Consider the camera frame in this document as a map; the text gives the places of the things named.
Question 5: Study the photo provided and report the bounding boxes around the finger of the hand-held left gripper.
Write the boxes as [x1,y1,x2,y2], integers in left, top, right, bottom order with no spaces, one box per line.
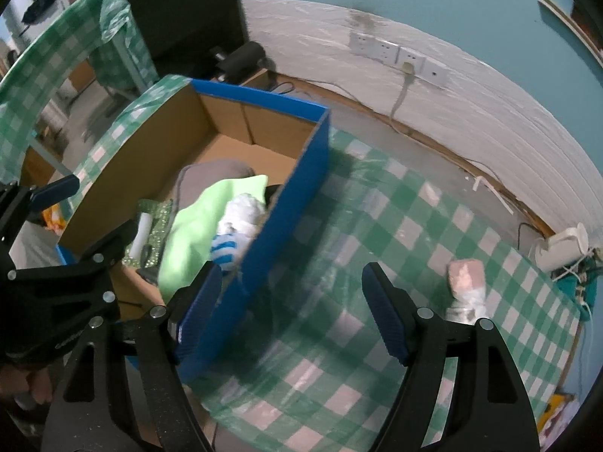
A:
[12,219,152,288]
[0,174,81,246]

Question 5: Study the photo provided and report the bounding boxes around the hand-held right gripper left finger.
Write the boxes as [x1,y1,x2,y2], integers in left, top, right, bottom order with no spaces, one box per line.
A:
[42,261,223,452]

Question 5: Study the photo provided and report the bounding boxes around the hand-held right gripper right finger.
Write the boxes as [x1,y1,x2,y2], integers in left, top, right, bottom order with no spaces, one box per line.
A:
[362,262,540,452]

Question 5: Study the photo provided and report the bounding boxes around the green glitter cloth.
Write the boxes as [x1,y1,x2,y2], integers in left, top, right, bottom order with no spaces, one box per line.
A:
[121,199,175,267]

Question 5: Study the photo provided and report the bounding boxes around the blue striped white sock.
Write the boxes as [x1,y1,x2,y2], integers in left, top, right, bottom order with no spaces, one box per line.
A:
[210,193,267,271]

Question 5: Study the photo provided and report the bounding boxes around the light green cloth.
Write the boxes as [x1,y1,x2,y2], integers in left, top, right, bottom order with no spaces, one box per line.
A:
[158,175,269,304]

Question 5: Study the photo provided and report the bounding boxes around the pink and white cloth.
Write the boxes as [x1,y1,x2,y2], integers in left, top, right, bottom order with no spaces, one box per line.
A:
[445,259,488,325]

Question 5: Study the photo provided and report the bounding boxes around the blue cardboard box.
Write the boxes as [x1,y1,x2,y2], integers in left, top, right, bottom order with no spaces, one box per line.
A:
[55,79,331,384]

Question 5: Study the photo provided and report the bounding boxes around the grey pants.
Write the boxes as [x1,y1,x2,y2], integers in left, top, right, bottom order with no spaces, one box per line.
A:
[172,160,257,220]

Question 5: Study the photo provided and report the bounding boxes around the person's left hand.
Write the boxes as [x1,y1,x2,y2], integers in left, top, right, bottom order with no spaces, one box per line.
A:
[0,362,55,410]

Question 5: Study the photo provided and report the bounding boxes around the orange packet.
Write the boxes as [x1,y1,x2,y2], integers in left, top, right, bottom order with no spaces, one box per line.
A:
[42,205,67,231]

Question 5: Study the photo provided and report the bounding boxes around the white tube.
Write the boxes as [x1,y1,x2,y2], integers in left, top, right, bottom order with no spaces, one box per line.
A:
[129,213,154,264]

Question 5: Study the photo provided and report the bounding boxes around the green checkered tablecloth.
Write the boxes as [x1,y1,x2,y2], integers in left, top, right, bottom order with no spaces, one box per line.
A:
[57,75,582,452]
[0,0,158,184]

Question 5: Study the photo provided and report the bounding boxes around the white trim strip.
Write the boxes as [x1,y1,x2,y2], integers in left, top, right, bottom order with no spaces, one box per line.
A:
[473,176,516,212]

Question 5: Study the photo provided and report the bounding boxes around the black umbrella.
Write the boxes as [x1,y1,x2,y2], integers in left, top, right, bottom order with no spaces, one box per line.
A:
[21,0,60,24]

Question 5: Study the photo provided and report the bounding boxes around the teal plastic basket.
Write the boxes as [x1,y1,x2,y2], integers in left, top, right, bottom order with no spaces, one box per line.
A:
[553,264,599,321]

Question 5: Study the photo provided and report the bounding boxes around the white electric kettle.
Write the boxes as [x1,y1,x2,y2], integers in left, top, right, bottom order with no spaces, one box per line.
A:
[534,222,589,271]

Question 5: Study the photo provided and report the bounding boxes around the yellow box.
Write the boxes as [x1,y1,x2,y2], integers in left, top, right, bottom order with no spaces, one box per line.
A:
[537,391,572,434]

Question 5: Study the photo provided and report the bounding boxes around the black hanging coat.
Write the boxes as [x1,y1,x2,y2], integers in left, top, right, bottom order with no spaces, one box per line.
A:
[101,0,250,81]

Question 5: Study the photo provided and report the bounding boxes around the black hair dryer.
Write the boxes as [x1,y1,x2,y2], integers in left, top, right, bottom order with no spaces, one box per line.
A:
[210,41,267,83]

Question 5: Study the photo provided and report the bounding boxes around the wooden window sill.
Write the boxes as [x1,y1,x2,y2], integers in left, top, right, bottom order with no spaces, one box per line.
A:
[537,0,603,64]

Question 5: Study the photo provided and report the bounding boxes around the beige plug with cable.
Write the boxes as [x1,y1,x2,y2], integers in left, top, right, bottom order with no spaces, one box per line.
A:
[389,63,418,125]

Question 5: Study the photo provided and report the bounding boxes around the white wall socket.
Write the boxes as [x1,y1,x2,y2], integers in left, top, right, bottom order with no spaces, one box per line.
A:
[421,59,450,88]
[349,31,375,57]
[372,38,400,65]
[398,47,426,76]

